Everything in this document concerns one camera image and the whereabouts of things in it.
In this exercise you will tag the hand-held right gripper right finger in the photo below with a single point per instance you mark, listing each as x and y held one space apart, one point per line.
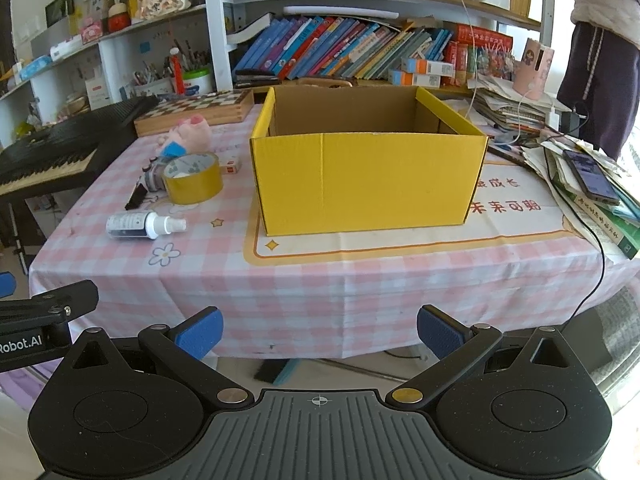
440 334

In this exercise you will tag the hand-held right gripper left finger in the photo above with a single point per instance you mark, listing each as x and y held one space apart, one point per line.
200 334

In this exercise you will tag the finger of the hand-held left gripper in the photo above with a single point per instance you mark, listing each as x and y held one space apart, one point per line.
70 300
6 285

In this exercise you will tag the white spray bottle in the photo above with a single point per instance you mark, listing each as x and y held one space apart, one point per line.
130 225

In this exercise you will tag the yellow tape roll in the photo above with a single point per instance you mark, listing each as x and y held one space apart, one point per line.
195 192

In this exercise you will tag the yellow cardboard box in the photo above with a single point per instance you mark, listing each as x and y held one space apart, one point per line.
350 185

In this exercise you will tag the black keyboard stand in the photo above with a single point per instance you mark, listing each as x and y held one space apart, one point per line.
19 240

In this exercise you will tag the black binder clip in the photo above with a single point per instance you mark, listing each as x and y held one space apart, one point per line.
135 197

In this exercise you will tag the black electronic keyboard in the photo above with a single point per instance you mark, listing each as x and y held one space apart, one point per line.
50 145

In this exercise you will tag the small white red-label box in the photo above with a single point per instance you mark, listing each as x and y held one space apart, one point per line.
230 165

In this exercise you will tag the small blue block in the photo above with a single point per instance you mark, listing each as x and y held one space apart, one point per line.
174 151

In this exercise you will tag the stack of books and papers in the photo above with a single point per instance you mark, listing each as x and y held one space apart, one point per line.
595 215

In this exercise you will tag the pink plush toy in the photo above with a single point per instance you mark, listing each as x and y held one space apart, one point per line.
192 132

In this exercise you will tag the dark smartphone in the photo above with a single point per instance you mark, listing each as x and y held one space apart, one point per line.
590 175

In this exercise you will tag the wooden chessboard box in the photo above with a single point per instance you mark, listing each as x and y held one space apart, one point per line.
200 105

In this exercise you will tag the pile of loose papers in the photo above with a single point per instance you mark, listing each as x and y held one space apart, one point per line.
505 107

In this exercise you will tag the white green pen holder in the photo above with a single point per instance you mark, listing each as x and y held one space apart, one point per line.
197 81

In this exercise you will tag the orange and white carton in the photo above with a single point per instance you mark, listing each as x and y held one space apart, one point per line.
415 79
427 66

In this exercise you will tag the wooden speaker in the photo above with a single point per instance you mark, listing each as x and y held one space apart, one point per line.
325 82

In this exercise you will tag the pink tabletop device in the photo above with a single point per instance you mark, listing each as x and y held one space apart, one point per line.
532 67

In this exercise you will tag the red boxed set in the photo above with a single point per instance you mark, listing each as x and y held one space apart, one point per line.
482 52

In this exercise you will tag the red round jar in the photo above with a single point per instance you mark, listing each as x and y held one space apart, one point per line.
119 17

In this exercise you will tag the white bookshelf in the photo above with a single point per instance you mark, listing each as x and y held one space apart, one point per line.
215 35

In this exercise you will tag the row of colourful leaning books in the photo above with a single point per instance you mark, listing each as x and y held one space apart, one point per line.
340 45

